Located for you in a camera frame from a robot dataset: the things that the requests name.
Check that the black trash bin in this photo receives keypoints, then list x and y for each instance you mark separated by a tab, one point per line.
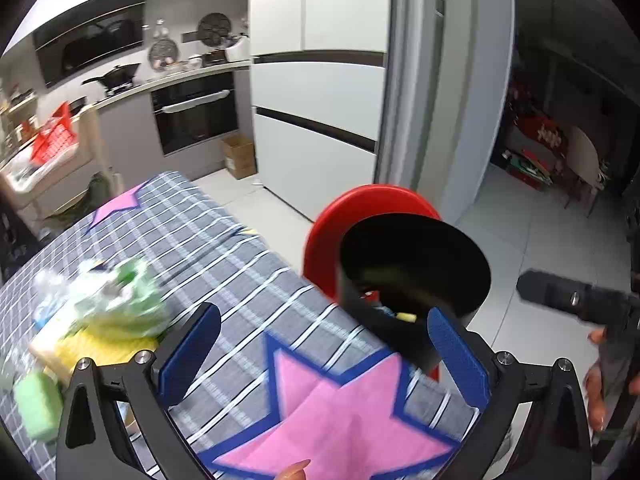
393	268

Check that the green foam sponge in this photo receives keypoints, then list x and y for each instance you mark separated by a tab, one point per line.
40	405

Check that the red stool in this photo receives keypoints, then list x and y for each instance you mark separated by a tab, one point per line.
323	241

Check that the yellow packaging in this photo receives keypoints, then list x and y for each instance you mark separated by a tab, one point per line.
62	352

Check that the person's right hand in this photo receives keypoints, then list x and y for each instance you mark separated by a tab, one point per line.
593	384

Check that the black wok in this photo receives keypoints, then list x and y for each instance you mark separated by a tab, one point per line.
116	77

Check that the white refrigerator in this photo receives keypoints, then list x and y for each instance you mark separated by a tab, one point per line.
317	83

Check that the red plastic basket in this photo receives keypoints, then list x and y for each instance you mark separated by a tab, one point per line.
54	137

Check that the green white tube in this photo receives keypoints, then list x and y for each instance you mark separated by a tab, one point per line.
123	302

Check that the black built-in oven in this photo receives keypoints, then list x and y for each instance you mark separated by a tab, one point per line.
195	110

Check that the grey checked tablecloth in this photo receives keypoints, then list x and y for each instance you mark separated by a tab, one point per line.
198	252

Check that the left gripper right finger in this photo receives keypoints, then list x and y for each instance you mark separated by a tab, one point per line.
554	443

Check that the cardboard box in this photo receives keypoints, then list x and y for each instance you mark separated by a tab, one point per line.
239	155

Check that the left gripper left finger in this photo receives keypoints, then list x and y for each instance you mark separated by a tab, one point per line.
93	442

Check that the black range hood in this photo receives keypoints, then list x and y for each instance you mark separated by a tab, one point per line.
86	34

